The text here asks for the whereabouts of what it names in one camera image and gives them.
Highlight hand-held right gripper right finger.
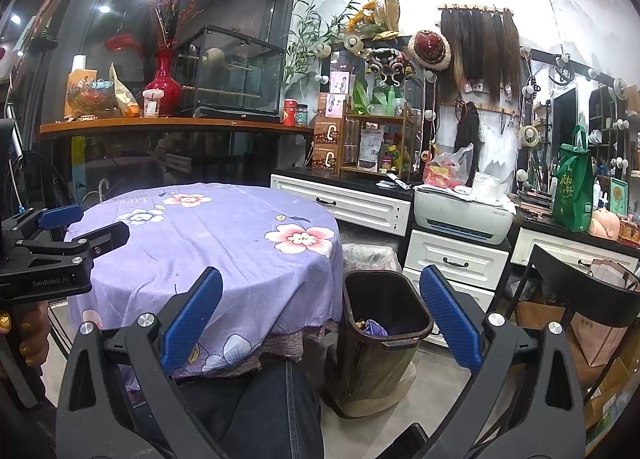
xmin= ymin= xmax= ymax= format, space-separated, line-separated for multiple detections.
xmin=415 ymin=264 xmax=586 ymax=459

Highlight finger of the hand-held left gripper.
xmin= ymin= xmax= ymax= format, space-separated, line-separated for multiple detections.
xmin=0 ymin=204 xmax=85 ymax=245
xmin=17 ymin=220 xmax=131 ymax=266

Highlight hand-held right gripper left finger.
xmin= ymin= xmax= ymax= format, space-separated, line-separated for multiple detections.
xmin=55 ymin=266 xmax=224 ymax=459

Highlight dark brown waste bin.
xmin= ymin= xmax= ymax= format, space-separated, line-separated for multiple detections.
xmin=325 ymin=269 xmax=435 ymax=415

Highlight person's left hand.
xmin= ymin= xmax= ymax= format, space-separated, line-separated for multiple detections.
xmin=0 ymin=299 xmax=51 ymax=370

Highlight purple floral tablecloth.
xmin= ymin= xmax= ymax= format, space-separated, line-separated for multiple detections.
xmin=65 ymin=182 xmax=346 ymax=380

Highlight bin with clear liner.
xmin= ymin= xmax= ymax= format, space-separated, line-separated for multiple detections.
xmin=342 ymin=242 xmax=403 ymax=275

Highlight white printer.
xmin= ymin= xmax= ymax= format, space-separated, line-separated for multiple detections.
xmin=412 ymin=186 xmax=516 ymax=246

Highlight person's jeans leg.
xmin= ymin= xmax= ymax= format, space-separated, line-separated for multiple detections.
xmin=175 ymin=361 xmax=326 ymax=459

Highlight glass bowl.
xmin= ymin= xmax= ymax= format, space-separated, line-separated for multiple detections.
xmin=66 ymin=79 xmax=117 ymax=112

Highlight wooden counter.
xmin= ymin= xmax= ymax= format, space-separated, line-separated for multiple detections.
xmin=40 ymin=118 xmax=315 ymax=140

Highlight golden snack bag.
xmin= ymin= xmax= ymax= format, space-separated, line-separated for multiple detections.
xmin=109 ymin=64 xmax=142 ymax=118

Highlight black chair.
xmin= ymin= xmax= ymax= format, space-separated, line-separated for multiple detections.
xmin=505 ymin=244 xmax=640 ymax=405

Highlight white plastic container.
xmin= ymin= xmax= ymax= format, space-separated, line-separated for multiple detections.
xmin=472 ymin=172 xmax=502 ymax=202

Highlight plastic drink cup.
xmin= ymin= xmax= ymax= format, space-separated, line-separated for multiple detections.
xmin=142 ymin=88 xmax=163 ymax=117

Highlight white drawer cabinet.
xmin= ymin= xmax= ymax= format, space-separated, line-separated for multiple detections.
xmin=270 ymin=172 xmax=640 ymax=350

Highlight pink plastic bag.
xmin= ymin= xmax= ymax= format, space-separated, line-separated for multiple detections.
xmin=422 ymin=143 xmax=475 ymax=190

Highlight pink paper bag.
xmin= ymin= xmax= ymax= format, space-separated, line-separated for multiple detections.
xmin=570 ymin=259 xmax=640 ymax=367

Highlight cardboard box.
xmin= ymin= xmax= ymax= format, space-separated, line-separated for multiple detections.
xmin=585 ymin=359 xmax=640 ymax=445

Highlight green tote bag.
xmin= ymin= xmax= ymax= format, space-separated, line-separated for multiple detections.
xmin=552 ymin=125 xmax=596 ymax=232

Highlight red fringe ornament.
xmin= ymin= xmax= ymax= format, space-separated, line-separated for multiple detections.
xmin=105 ymin=34 xmax=143 ymax=52

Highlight pink piggy figure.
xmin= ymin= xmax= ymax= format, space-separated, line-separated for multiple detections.
xmin=589 ymin=209 xmax=623 ymax=236

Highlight phone on holder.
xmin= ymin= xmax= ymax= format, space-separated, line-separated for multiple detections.
xmin=22 ymin=0 xmax=65 ymax=47

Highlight brown printed box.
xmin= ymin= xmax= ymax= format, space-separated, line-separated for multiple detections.
xmin=312 ymin=143 xmax=343 ymax=174
xmin=315 ymin=116 xmax=346 ymax=146

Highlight green framed picture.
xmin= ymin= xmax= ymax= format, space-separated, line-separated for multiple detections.
xmin=609 ymin=178 xmax=628 ymax=215

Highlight glass terrarium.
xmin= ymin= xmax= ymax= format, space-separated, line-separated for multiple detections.
xmin=172 ymin=24 xmax=287 ymax=117

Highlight wooden shelf rack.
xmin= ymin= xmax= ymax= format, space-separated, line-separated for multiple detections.
xmin=340 ymin=106 xmax=418 ymax=177

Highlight red dried branches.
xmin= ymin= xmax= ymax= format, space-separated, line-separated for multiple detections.
xmin=145 ymin=0 xmax=198 ymax=52

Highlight vanity mirror with bulbs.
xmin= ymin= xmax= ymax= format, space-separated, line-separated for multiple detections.
xmin=520 ymin=46 xmax=640 ymax=190
xmin=320 ymin=36 xmax=436 ymax=180

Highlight pink photo card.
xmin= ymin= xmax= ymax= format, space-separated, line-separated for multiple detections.
xmin=329 ymin=72 xmax=357 ymax=95

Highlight ornate headdress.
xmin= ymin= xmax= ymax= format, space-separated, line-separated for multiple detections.
xmin=365 ymin=48 xmax=416 ymax=85

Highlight hanging hair extensions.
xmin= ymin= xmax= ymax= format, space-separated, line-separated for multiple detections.
xmin=439 ymin=3 xmax=522 ymax=107

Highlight red embroidered hat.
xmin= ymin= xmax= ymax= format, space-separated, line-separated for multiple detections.
xmin=407 ymin=29 xmax=452 ymax=71

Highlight green leafy branches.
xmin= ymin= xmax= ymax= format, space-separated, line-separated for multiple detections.
xmin=282 ymin=0 xmax=358 ymax=87

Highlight sunflower bouquet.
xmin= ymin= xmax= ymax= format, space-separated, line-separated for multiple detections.
xmin=345 ymin=0 xmax=401 ymax=42

